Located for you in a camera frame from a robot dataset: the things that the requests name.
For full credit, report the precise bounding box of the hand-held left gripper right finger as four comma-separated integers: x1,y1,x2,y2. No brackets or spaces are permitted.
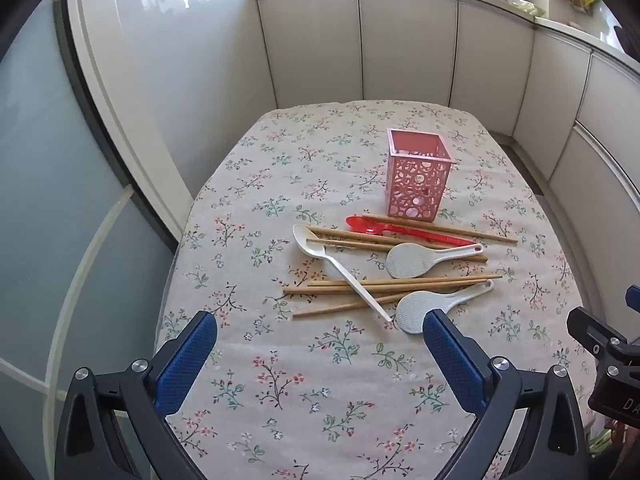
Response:
421,308,590,480

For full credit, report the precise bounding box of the white plastic spoon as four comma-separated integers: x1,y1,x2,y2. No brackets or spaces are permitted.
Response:
292,224,394,323

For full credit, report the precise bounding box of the wooden chopstick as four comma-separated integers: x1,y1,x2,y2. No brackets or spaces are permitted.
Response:
291,291,418,318
319,238,401,254
309,226,489,264
361,213,519,246
282,280,490,295
306,273,503,288

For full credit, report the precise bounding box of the pink perforated plastic basket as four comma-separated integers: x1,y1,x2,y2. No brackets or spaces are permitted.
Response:
385,128,457,222

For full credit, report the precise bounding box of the floral tablecloth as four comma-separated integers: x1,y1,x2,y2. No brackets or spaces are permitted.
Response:
155,100,601,480

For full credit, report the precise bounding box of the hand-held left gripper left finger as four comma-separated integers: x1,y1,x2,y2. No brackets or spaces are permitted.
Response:
54,310,219,480

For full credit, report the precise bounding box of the white rice paddle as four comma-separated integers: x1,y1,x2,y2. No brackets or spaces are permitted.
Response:
395,280,495,335
386,241,485,279

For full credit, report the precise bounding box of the red plastic spoon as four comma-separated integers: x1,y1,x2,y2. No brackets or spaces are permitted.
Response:
346,215,477,248

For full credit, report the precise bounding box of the frosted glass sliding door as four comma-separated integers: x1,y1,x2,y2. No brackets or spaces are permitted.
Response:
0,0,201,480

